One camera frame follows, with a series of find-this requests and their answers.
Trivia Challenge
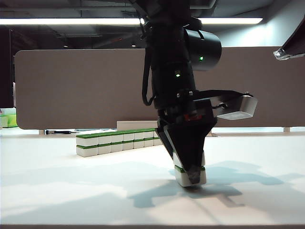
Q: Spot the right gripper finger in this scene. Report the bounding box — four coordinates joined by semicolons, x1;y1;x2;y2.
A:
273;22;305;61

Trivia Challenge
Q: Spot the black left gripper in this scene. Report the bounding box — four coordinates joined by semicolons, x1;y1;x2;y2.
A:
154;99;218;185

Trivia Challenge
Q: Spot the brown desk partition panel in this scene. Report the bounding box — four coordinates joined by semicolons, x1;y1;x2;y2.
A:
14;46;305;131

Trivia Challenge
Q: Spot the long ceiling light strip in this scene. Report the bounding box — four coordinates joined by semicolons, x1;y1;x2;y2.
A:
0;18;264;26

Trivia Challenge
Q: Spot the green and white box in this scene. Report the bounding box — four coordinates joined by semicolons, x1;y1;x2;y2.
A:
0;107;18;129

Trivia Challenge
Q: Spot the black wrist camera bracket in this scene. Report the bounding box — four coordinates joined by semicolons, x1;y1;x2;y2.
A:
176;88;254;109

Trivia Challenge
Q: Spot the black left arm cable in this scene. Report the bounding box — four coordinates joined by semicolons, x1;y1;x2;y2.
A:
140;14;157;106

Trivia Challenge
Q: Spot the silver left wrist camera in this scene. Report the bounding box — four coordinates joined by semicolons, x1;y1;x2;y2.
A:
217;94;259;120

